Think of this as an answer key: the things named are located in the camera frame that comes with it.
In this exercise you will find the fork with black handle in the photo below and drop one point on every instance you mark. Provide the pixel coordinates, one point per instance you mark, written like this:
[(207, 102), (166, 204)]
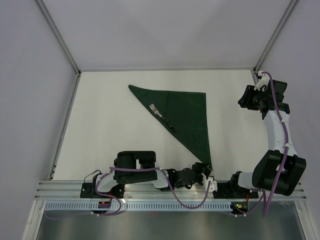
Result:
[(157, 113)]

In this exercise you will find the dark green cloth napkin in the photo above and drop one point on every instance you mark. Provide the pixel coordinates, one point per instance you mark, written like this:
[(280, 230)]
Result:
[(186, 111)]

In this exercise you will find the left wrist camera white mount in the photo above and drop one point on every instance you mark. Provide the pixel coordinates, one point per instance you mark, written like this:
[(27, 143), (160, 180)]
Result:
[(209, 183)]

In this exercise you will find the aluminium frame post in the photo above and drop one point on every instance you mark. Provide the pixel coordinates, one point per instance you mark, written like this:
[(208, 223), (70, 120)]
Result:
[(276, 33), (57, 35)]

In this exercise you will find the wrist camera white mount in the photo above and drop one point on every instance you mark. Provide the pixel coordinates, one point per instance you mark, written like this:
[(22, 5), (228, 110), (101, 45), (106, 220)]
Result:
[(263, 81), (209, 183)]

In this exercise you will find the right aluminium frame post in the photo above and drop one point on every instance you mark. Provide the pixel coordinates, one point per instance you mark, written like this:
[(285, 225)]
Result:
[(276, 33)]

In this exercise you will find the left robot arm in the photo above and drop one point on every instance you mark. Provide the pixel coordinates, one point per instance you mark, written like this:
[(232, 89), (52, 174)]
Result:
[(132, 167)]

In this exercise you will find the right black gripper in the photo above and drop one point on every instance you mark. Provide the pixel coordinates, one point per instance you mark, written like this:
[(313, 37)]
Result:
[(245, 101)]

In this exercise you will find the white slotted cable duct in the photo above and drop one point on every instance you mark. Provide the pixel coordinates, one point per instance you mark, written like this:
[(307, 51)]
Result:
[(218, 206)]

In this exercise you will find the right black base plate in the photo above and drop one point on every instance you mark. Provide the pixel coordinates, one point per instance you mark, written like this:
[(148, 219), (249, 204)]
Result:
[(227, 191)]

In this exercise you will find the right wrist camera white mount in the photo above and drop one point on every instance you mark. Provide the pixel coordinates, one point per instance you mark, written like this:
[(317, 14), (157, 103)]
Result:
[(263, 81)]

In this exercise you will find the left aluminium frame post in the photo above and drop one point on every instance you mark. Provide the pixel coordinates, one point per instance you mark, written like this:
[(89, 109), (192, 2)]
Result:
[(57, 35)]

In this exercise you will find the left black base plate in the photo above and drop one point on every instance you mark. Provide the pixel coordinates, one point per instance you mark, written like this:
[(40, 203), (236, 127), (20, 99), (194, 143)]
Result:
[(88, 191)]

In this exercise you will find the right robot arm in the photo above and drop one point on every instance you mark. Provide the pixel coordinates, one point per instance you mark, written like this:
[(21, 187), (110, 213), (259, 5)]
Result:
[(280, 169)]

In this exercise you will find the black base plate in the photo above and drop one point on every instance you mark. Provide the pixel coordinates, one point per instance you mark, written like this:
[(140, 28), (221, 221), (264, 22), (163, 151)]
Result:
[(227, 191), (88, 191)]

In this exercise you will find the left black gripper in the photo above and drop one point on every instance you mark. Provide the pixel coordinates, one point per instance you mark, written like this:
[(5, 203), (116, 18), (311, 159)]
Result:
[(201, 168)]

